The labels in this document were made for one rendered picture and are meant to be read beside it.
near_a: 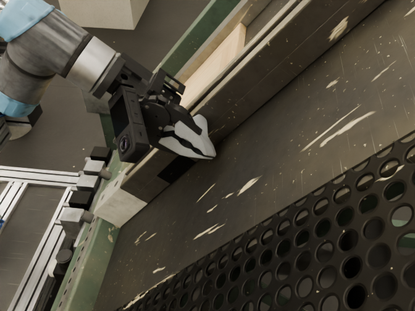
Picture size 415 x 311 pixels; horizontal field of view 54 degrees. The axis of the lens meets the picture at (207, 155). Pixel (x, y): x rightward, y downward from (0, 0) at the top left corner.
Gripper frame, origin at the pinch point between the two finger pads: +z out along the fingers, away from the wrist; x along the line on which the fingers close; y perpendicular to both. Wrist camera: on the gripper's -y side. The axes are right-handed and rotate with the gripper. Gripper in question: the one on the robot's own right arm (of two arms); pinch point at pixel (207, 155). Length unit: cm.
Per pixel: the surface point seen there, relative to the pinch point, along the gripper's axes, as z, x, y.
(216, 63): -0.5, 5.4, 34.5
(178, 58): -2, 31, 66
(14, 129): -40, 170, 117
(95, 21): -42, 171, 257
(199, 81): -0.5, 12.3, 35.0
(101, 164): -5, 57, 35
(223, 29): -3.0, 1.6, 42.5
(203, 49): -3.2, 9.2, 42.8
